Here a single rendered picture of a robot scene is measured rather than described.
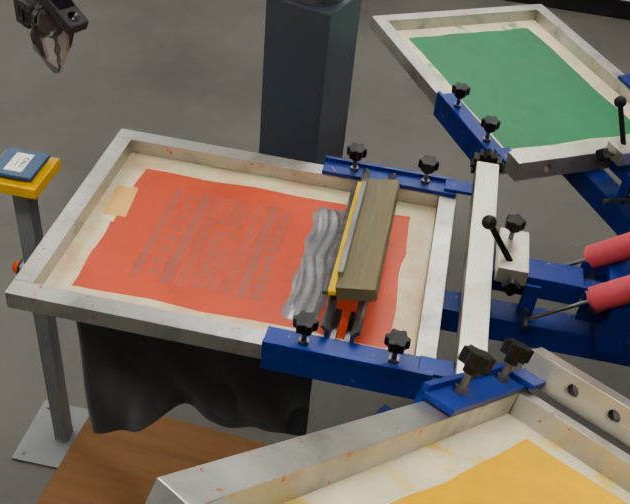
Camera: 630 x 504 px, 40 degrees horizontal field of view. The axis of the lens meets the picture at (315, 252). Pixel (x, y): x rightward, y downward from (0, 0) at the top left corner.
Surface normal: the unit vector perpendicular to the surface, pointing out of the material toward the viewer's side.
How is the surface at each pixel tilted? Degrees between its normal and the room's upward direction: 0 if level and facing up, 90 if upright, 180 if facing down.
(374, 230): 10
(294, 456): 32
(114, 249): 0
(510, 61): 0
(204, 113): 0
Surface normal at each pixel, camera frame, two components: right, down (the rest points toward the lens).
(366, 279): -0.08, -0.78
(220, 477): 0.42, -0.88
